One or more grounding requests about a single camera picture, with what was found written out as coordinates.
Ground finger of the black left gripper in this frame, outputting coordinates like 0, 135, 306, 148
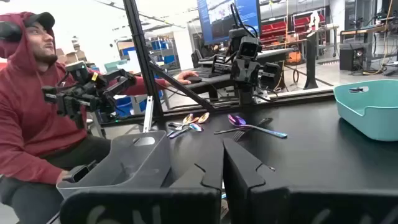
259, 61, 282, 91
211, 54, 233, 75

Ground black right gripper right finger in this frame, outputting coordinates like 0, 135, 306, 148
223, 138, 398, 224

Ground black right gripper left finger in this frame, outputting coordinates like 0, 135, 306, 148
58, 138, 224, 224

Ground black keyboard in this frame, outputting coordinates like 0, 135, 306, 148
194, 67, 220, 78

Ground computer monitor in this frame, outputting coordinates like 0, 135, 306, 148
196, 0, 263, 45

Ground clear plastic bin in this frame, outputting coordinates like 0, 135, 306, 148
55, 129, 172, 200

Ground rack of red bins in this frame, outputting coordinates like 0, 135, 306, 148
260, 12, 326, 40

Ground shelf rack with blue bins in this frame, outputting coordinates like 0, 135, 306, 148
146, 35, 181, 71

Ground black smartphone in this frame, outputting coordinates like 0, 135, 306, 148
70, 161, 98, 184

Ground black computer tower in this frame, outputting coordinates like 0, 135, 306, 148
338, 42, 365, 72

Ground blue plastic tub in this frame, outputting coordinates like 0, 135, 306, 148
114, 95, 134, 118

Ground teal plastic bin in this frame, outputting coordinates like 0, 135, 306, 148
333, 78, 398, 142

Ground wooden workbench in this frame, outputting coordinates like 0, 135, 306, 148
339, 23, 398, 71

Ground person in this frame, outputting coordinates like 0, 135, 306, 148
0, 11, 200, 224

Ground cardboard box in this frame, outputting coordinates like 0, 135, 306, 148
63, 49, 88, 65

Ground black cap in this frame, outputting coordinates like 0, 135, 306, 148
23, 11, 56, 30

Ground black headphones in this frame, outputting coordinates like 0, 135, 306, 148
0, 21, 23, 43

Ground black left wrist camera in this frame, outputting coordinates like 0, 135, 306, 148
238, 35, 263, 60

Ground black pedestal stand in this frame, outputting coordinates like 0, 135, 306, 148
303, 30, 320, 90

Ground black diagonal frame brace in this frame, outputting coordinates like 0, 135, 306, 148
148, 61, 217, 112

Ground black camera cable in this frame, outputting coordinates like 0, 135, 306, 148
229, 2, 259, 40

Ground black frame strut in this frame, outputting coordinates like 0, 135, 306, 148
123, 0, 165, 121

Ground silver metal bracket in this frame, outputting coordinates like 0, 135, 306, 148
142, 95, 155, 133

